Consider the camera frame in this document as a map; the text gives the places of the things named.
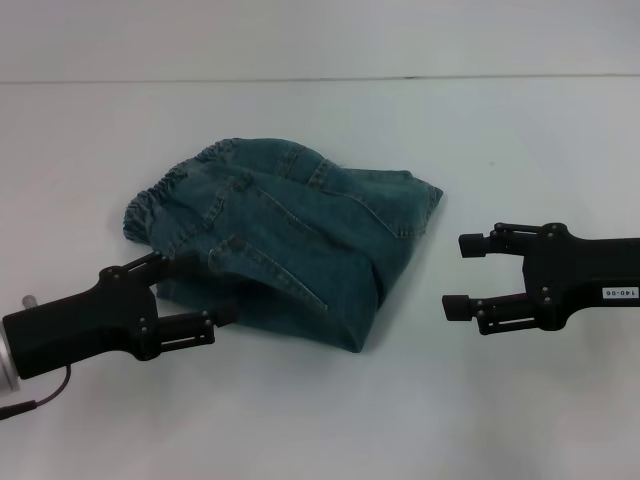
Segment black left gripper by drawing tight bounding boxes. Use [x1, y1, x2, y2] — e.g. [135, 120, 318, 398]
[1, 250, 239, 380]

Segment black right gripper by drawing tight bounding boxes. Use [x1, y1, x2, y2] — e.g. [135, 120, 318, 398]
[441, 222, 640, 337]

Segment blue denim shorts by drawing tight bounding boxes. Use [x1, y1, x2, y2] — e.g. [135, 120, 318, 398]
[122, 136, 446, 356]

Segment thin black cable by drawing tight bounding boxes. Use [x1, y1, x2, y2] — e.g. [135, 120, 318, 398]
[0, 367, 74, 421]

